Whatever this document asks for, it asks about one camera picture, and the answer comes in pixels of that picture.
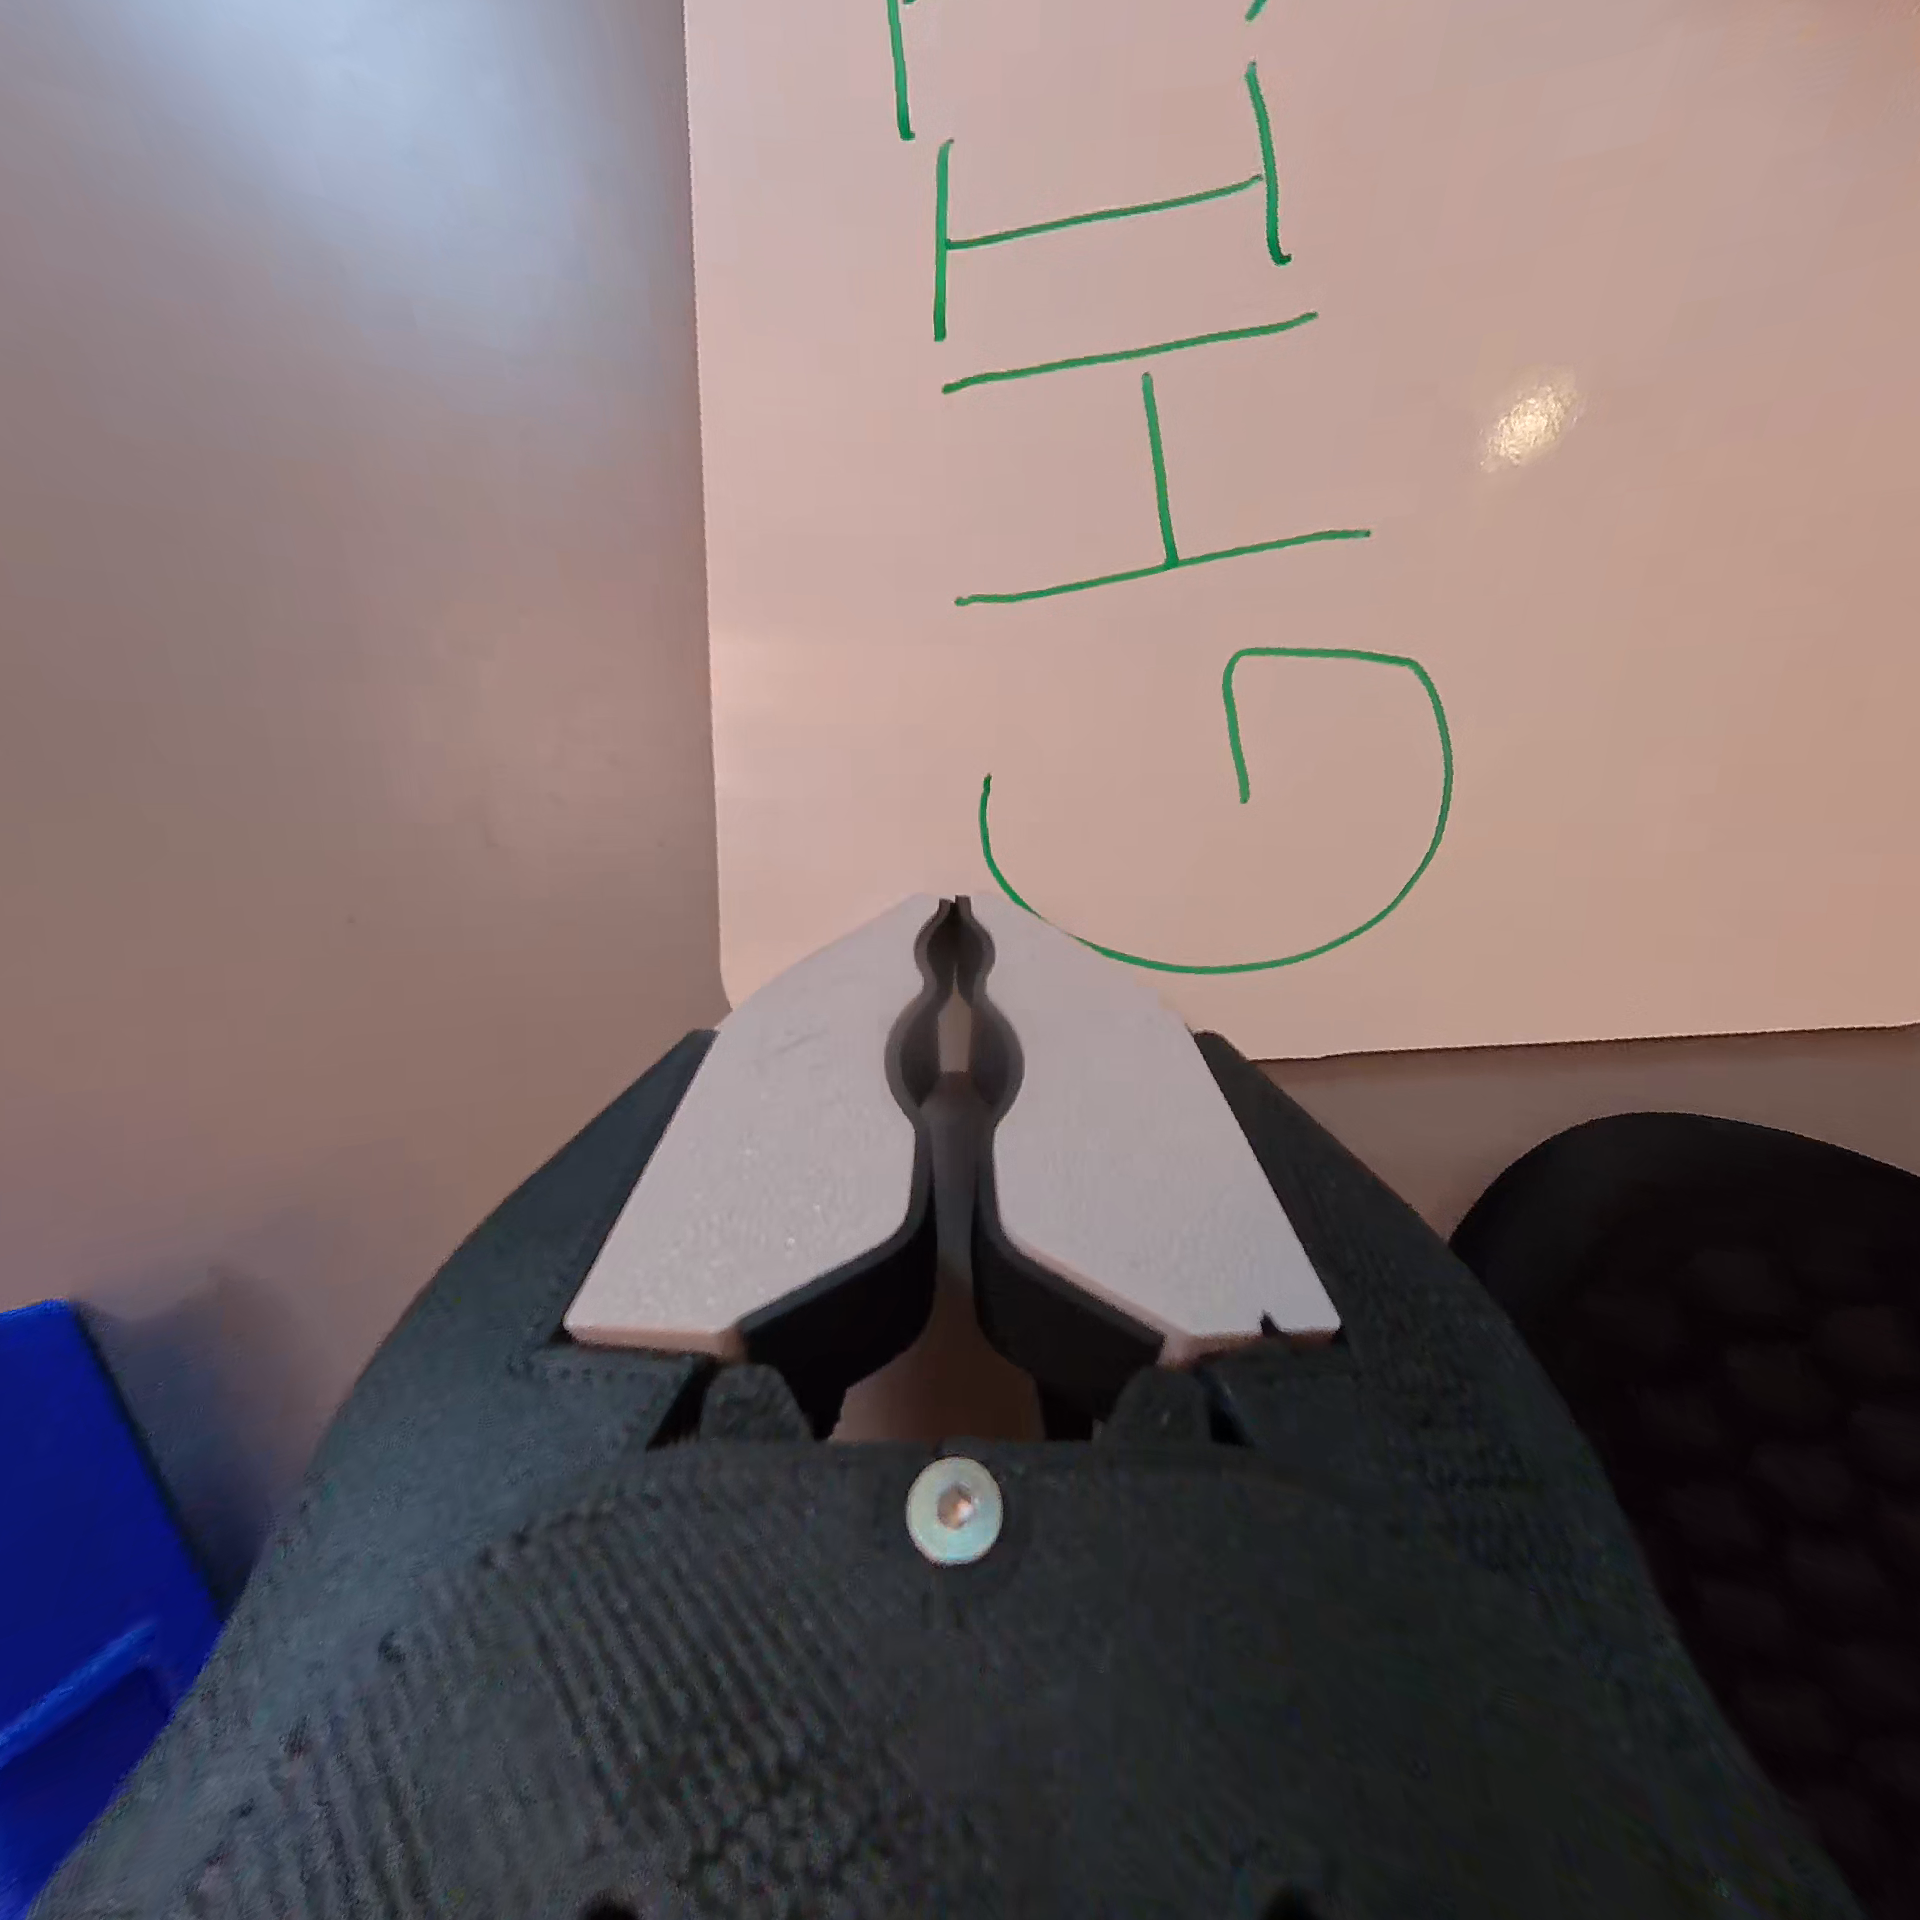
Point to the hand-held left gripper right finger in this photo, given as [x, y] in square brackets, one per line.
[1152, 1180]

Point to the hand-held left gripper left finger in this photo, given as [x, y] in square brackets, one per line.
[768, 1180]

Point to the white whiteboard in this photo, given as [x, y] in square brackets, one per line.
[1622, 608]

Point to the blue plastic bin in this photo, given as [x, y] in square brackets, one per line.
[76, 1527]

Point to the black textured wrist pad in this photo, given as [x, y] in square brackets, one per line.
[1736, 1434]

